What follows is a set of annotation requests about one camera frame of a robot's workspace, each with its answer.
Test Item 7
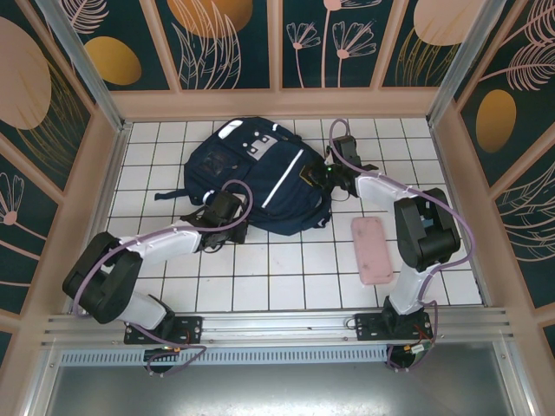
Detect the navy blue backpack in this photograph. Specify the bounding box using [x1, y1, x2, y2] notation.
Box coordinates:
[154, 115, 334, 237]

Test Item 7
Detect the pink pencil case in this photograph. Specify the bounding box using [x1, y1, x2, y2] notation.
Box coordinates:
[349, 216, 395, 286]

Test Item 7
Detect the grey metal sheet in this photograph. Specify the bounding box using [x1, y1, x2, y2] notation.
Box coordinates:
[25, 341, 532, 416]

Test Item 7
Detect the aluminium side rail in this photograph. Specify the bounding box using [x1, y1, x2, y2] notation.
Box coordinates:
[427, 122, 493, 307]
[67, 122, 134, 315]

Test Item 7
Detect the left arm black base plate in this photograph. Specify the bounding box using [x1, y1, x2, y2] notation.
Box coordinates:
[123, 315, 205, 346]

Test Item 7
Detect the aluminium mounting rail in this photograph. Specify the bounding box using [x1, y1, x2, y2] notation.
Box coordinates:
[41, 307, 519, 348]

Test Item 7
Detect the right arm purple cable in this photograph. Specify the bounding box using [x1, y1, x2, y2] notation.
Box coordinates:
[328, 119, 480, 374]

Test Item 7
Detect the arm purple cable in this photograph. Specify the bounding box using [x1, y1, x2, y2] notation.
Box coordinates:
[71, 179, 255, 376]
[328, 119, 480, 374]

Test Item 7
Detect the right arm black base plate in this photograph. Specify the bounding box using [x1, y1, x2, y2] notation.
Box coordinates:
[354, 312, 434, 343]

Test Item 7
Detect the aluminium corner post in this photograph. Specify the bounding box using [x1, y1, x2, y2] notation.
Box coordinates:
[427, 0, 504, 127]
[34, 0, 131, 133]

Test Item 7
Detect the slotted grey cable duct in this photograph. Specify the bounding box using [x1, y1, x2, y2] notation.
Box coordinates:
[58, 346, 394, 365]

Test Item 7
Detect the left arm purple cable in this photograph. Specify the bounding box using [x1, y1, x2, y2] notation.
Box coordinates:
[71, 179, 255, 376]

